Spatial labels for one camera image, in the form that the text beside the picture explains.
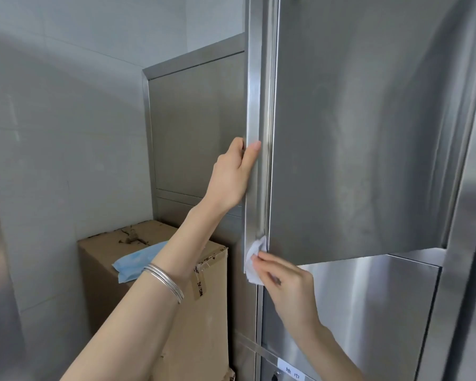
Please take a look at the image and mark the person's left hand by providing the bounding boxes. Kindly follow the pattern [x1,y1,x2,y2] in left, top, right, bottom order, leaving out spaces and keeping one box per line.
[205,137,262,211]

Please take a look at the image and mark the person's right hand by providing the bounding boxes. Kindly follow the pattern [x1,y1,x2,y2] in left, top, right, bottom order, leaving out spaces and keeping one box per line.
[248,251,323,334]

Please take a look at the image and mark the white paper wipe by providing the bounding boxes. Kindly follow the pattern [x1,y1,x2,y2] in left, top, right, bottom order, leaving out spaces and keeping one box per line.
[244,235,269,285]

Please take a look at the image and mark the person's right forearm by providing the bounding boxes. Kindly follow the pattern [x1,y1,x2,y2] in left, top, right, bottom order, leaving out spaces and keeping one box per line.
[279,320,366,381]

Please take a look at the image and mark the blue face mask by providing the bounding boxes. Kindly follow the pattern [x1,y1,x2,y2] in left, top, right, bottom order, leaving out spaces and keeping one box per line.
[111,241,170,284]

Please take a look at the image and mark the small stainless steel cabinet door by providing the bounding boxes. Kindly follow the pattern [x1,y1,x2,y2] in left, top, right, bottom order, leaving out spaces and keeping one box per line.
[257,254,443,381]

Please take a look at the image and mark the brown cardboard box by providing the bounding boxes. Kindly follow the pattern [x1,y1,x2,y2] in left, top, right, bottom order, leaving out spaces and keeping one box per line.
[77,220,229,381]

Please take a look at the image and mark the white door label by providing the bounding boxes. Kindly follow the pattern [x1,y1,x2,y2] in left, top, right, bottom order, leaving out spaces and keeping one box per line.
[273,368,304,381]

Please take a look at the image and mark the stainless steel wall cabinet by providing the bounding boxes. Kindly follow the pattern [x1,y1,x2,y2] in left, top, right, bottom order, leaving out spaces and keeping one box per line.
[142,33,262,381]

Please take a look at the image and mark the silver bangle bracelets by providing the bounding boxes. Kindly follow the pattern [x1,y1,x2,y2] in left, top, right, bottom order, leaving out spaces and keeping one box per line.
[140,263,185,305]

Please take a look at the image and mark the stainless steel cabinet frame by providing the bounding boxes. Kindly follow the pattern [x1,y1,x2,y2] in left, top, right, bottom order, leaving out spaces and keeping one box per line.
[416,0,476,381]

